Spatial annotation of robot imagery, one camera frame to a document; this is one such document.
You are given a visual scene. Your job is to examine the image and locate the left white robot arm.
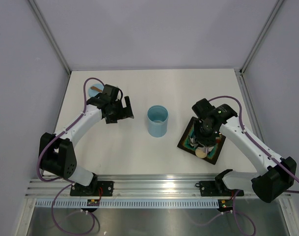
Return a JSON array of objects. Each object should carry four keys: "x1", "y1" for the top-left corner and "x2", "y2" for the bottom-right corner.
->
[{"x1": 37, "y1": 84, "x2": 134, "y2": 196}]

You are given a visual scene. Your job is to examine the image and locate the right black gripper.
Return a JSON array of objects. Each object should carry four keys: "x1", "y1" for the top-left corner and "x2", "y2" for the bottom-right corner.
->
[{"x1": 193, "y1": 119, "x2": 216, "y2": 149}]

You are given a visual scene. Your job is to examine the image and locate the left aluminium frame post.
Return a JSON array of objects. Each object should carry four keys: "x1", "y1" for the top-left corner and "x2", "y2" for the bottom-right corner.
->
[{"x1": 27, "y1": 0, "x2": 72, "y2": 77}]

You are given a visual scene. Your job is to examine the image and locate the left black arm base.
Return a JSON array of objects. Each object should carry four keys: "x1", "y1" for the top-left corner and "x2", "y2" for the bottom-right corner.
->
[{"x1": 70, "y1": 180, "x2": 114, "y2": 197}]

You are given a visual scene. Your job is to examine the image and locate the black square teal plate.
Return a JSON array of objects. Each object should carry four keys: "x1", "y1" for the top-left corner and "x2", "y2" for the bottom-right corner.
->
[{"x1": 177, "y1": 117, "x2": 226, "y2": 165}]

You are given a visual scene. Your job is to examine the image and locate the blue cylindrical lunch container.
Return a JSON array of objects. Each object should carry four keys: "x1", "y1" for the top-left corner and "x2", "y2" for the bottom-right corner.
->
[{"x1": 147, "y1": 105, "x2": 169, "y2": 138}]

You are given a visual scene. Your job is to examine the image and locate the white slotted cable duct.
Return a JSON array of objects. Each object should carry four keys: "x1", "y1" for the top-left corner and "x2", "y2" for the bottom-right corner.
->
[{"x1": 35, "y1": 199, "x2": 219, "y2": 209}]

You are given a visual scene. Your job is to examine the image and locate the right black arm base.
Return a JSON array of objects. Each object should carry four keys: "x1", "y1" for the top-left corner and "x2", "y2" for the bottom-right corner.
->
[{"x1": 195, "y1": 180, "x2": 237, "y2": 197}]

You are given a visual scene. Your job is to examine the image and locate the right aluminium frame post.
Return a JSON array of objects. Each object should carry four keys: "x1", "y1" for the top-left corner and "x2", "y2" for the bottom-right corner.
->
[{"x1": 240, "y1": 0, "x2": 286, "y2": 76}]

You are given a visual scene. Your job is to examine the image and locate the metal tongs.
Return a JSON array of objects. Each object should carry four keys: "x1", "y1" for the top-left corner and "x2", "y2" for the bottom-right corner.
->
[{"x1": 190, "y1": 132, "x2": 214, "y2": 153}]

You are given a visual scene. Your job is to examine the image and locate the steamed bun lower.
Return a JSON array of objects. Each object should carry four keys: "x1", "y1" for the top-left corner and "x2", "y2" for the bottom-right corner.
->
[{"x1": 195, "y1": 147, "x2": 208, "y2": 159}]

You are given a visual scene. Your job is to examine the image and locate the aluminium frame post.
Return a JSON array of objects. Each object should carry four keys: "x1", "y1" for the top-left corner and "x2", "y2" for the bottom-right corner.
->
[
  {"x1": 27, "y1": 0, "x2": 72, "y2": 77},
  {"x1": 240, "y1": 0, "x2": 286, "y2": 76}
]

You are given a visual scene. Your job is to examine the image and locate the blue container lid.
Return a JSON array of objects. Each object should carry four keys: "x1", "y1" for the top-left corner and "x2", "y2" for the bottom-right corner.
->
[{"x1": 88, "y1": 83, "x2": 104, "y2": 97}]

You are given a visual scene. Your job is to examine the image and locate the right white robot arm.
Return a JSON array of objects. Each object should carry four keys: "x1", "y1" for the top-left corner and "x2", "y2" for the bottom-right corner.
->
[{"x1": 192, "y1": 98, "x2": 297, "y2": 203}]

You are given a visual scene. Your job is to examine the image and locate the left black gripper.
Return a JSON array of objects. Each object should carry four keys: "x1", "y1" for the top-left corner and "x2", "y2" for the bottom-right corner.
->
[{"x1": 106, "y1": 96, "x2": 133, "y2": 124}]

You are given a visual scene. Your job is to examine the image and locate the aluminium mounting rail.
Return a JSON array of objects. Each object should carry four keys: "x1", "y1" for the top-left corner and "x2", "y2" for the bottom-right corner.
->
[{"x1": 24, "y1": 174, "x2": 292, "y2": 199}]

